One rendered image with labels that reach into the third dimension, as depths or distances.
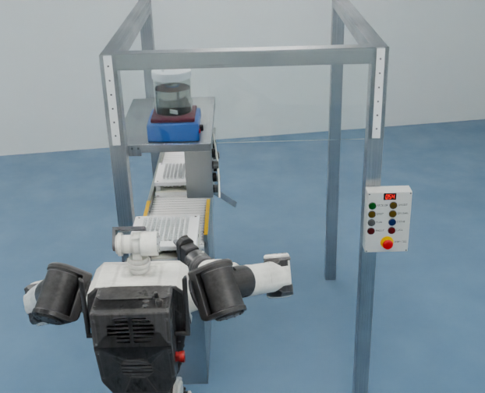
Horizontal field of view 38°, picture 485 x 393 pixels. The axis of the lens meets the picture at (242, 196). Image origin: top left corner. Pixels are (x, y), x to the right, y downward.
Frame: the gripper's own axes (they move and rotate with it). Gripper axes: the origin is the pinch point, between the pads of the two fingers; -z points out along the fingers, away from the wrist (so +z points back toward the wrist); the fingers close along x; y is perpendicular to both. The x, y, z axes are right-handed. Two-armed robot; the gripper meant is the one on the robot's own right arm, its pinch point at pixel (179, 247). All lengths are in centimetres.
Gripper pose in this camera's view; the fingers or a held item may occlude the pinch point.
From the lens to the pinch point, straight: 250.3
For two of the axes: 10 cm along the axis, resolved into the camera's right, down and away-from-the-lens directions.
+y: 8.4, -2.6, 4.7
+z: 5.4, 3.6, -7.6
